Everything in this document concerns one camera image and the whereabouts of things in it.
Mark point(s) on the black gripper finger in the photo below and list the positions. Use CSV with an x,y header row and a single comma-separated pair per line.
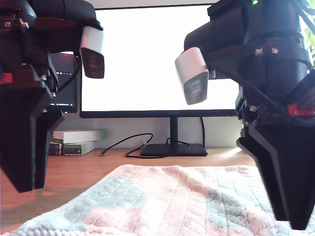
x,y
295,172
19,135

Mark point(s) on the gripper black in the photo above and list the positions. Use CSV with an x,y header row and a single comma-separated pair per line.
x,y
278,73
24,54

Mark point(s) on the fluffy white mint tea towel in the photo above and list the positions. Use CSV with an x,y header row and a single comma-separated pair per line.
x,y
160,201

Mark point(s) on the small dark brown box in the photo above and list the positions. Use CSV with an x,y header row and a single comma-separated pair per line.
x,y
56,146
56,152

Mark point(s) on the long white box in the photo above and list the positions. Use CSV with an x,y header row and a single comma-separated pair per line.
x,y
78,136

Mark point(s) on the white box with green label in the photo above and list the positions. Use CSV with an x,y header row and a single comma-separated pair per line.
x,y
73,150

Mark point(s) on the large black monitor with stand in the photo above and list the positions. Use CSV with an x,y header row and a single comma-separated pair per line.
x,y
147,61

